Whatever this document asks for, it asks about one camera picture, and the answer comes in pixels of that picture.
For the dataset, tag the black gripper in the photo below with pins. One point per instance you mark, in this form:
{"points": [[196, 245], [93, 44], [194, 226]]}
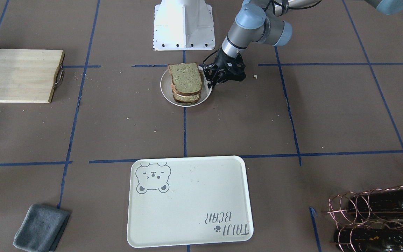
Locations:
{"points": [[220, 62]]}

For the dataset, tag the cream round plate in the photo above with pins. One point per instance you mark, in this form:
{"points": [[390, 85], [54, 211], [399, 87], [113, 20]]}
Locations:
{"points": [[166, 89]]}

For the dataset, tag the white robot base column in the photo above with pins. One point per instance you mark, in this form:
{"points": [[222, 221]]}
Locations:
{"points": [[183, 25]]}

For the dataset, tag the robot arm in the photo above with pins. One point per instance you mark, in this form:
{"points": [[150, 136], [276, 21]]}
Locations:
{"points": [[258, 21]]}

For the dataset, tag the cream bear serving tray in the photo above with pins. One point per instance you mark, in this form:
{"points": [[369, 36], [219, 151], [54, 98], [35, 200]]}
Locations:
{"points": [[188, 200]]}

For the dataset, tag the bottom bread with egg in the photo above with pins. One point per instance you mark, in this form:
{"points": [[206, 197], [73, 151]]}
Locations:
{"points": [[186, 99]]}

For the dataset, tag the dark green wine bottle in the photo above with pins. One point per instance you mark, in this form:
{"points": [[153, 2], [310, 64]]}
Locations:
{"points": [[368, 240], [383, 204]]}

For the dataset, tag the wooden cutting board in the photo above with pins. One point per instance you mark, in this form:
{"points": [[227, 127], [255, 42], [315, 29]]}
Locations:
{"points": [[29, 75]]}

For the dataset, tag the folded grey cloth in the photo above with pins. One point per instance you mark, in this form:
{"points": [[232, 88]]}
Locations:
{"points": [[41, 229]]}

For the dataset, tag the copper wire bottle rack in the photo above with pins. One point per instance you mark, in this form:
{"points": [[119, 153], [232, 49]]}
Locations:
{"points": [[369, 221]]}

